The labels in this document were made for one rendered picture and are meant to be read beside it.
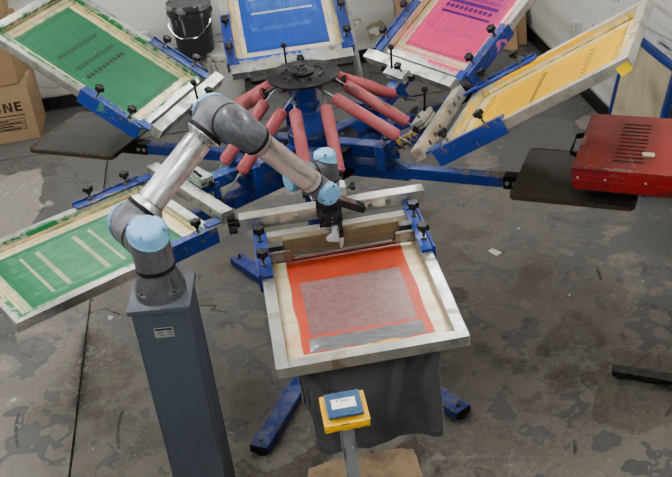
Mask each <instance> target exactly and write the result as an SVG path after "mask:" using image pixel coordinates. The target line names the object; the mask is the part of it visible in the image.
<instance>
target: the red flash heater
mask: <svg viewBox="0 0 672 477"><path fill-rule="evenodd" d="M643 152H650V153H655V156H654V157H653V158H650V157H643V156H642V153H643ZM571 179H572V180H573V189H580V190H591V191H602V192H613V193H624V194H635V195H645V196H656V197H667V198H672V119H670V118H655V117H639V116H623V115H608V114H592V115H591V118H590V121H589V123H588V126H587V129H586V131H585V134H584V137H583V139H582V142H581V144H580V147H579V150H578V152H577V155H576V158H575V160H574V163H573V165H572V167H571Z"/></svg>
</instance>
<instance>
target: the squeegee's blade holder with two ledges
mask: <svg viewBox="0 0 672 477"><path fill-rule="evenodd" d="M386 243H392V238H389V239H384V240H378V241H372V242H366V243H360V244H355V245H349V246H343V247H342V248H340V247H337V248H331V249H325V250H320V251H314V252H308V253H302V254H296V255H294V259H299V258H305V257H311V256H316V255H322V254H328V253H334V252H340V251H345V250H351V249H357V248H363V247H369V246H374V245H380V244H386Z"/></svg>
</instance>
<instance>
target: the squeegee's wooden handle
mask: <svg viewBox="0 0 672 477"><path fill-rule="evenodd" d="M397 231H399V221H398V219H397V217H396V218H390V219H384V220H378V221H372V222H366V223H361V224H355V225H349V226H343V233H344V244H343V246H349V245H355V244H360V243H366V242H372V241H378V240H384V239H389V238H392V240H395V236H394V232H397ZM331 232H332V228H331V229H325V230H319V231H314V232H308V233H302V234H296V235H290V236H284V237H282V242H283V249H284V250H289V249H290V254H291V258H293V257H294V255H296V254H302V253H308V252H314V251H320V250H325V249H331V248H337V247H340V243H339V242H329V241H327V239H326V237H327V236H328V235H329V234H331Z"/></svg>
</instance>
